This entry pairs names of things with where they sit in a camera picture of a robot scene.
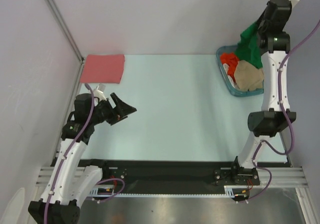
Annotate white garment in basket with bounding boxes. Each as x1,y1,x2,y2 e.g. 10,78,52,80
222,63,237,88

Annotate left corner aluminium post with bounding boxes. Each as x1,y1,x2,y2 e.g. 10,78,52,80
44,0,84,63

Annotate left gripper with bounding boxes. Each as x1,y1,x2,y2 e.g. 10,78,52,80
88,93,136,126

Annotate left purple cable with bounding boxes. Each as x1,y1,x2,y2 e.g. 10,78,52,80
43,83,126,224

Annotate folded pink t shirt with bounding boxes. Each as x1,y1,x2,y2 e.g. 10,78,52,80
79,54,125,84

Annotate aluminium frame rail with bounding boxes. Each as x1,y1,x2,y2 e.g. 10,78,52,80
35,167,308,188

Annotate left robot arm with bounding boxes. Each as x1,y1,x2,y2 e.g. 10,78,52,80
28,92,136,224

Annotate orange t shirt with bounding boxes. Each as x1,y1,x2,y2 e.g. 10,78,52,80
220,52,241,77

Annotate blue plastic basket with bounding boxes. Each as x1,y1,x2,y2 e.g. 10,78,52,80
215,44,264,97

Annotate beige t shirt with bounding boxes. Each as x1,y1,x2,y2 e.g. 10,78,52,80
234,60,264,92

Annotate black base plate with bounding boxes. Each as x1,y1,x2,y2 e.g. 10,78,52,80
51,159,293,195

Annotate white slotted cable duct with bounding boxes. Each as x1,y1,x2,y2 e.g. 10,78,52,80
88,185,251,199

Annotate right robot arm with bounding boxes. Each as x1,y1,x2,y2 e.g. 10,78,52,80
230,0,297,185

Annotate green t shirt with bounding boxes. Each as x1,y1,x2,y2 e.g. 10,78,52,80
234,22,263,69

